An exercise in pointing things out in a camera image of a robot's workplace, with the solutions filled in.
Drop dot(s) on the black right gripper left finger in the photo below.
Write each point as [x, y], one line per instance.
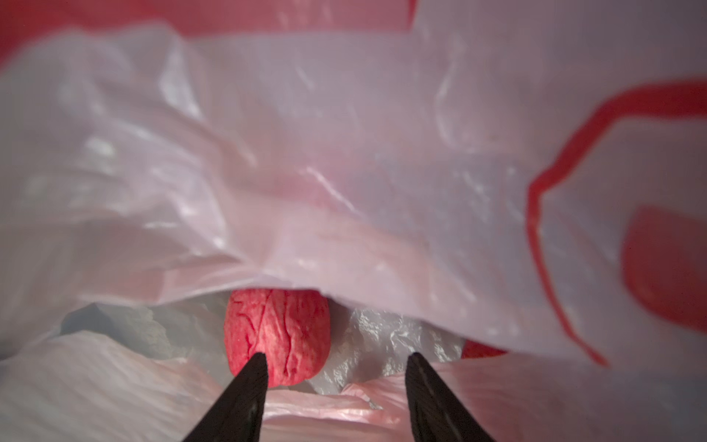
[237, 415]

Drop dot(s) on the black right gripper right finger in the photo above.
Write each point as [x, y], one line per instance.
[436, 414]

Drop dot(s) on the red apple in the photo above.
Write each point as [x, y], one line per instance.
[291, 327]

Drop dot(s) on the pink plastic bag front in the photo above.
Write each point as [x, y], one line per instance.
[514, 189]

